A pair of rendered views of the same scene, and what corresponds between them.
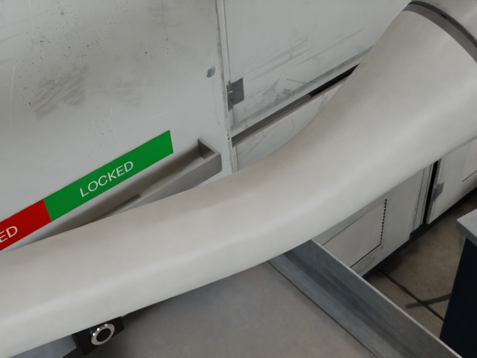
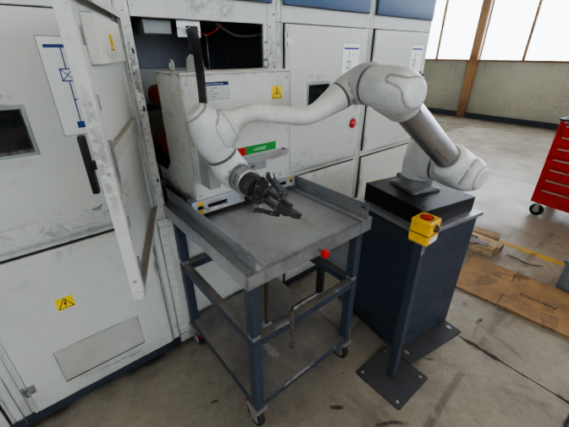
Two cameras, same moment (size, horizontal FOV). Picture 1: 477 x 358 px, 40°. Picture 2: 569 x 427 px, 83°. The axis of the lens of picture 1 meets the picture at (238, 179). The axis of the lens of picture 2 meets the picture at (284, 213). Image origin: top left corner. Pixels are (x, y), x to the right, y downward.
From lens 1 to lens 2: 85 cm
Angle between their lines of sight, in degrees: 17
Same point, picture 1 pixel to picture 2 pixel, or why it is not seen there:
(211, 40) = not seen: hidden behind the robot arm
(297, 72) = (306, 160)
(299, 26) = (307, 145)
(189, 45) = not seen: hidden behind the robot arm
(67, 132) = (254, 130)
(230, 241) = (298, 112)
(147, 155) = (269, 146)
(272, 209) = (305, 110)
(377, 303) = (328, 192)
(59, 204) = (248, 150)
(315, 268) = (311, 191)
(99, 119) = (261, 130)
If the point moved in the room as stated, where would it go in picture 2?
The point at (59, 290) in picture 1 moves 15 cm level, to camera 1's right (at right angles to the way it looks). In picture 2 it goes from (271, 108) to (318, 107)
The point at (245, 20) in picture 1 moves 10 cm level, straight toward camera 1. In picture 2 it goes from (292, 137) to (293, 142)
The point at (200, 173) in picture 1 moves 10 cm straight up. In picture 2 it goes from (282, 152) to (282, 130)
